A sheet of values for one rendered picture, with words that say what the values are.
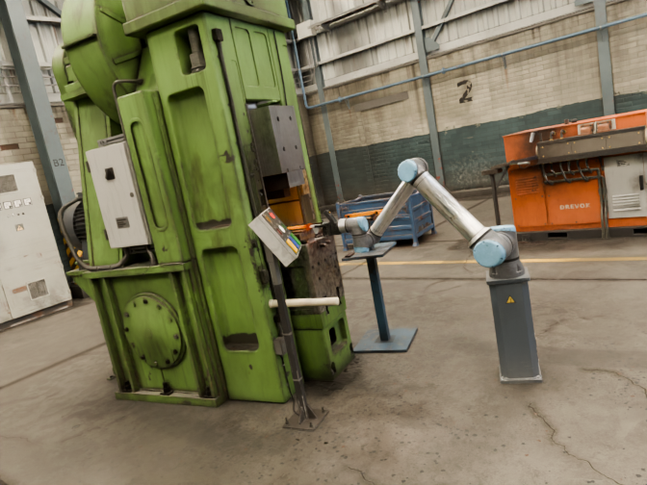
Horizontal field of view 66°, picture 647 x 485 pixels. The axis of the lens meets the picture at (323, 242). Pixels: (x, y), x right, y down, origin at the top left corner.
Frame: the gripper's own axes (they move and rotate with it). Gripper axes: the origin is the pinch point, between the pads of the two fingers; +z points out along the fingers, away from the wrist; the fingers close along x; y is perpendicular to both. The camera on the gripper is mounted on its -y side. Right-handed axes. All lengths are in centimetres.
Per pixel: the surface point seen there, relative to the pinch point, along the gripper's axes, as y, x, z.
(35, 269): 46, 139, 511
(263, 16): -132, 10, 14
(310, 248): 12.4, -12.5, -3.2
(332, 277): 37.5, 9.1, -3.9
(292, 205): -11.7, 22.8, 25.0
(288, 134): -58, -2, 4
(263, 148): -52, -18, 14
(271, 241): -5, -72, -16
